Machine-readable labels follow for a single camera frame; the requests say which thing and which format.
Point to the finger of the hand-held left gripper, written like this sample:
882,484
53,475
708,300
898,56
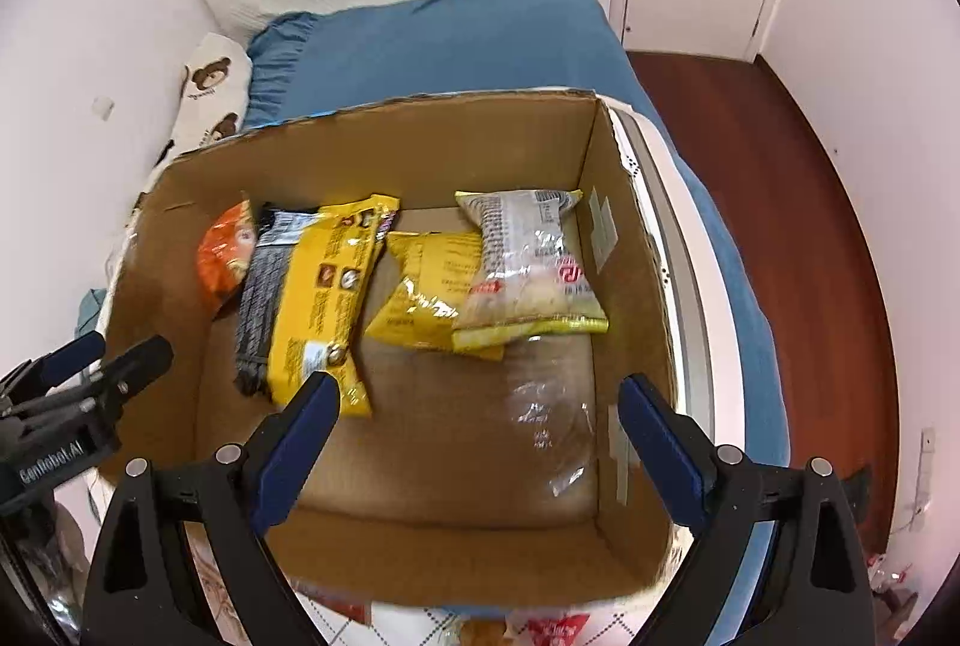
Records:
135,361
71,357

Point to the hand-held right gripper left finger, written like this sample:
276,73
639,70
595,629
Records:
300,451

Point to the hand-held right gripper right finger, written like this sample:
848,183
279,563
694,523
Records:
660,443

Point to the cardboard box with printed outside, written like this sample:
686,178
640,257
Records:
450,458

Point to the red snack packet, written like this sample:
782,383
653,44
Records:
559,632
341,610

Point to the teal cloth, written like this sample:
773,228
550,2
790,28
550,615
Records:
88,312

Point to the clear plastic bag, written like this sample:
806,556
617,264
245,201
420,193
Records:
553,425

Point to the orange snack packet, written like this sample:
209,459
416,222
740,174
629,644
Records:
225,256

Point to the yellow and black snack packet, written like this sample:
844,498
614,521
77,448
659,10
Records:
322,304

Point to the small yellow snack packet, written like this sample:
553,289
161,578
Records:
420,304

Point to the white diamond pattern tablecloth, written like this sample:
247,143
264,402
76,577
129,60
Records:
424,625

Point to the clear snack packet yellow edge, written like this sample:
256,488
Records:
517,271

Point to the crumpled plastic wrapper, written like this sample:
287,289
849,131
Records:
892,590

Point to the bear print cloth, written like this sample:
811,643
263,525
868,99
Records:
211,91

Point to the blue bedsheet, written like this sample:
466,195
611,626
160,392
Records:
450,38

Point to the small white wall sticker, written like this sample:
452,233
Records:
101,107

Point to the white wall socket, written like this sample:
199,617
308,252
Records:
927,443

